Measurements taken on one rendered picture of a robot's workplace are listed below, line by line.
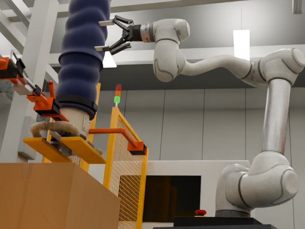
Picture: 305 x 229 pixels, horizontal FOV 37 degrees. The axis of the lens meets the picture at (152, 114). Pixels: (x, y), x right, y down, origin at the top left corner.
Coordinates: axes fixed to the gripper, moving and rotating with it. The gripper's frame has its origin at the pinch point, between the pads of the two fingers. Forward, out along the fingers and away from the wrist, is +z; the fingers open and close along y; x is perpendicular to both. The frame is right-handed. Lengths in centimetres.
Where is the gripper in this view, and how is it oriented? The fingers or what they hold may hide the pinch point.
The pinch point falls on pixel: (99, 36)
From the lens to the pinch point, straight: 213.0
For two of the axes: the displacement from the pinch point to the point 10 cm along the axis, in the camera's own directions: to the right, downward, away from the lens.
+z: -9.7, 0.3, 2.5
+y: -0.8, 9.1, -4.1
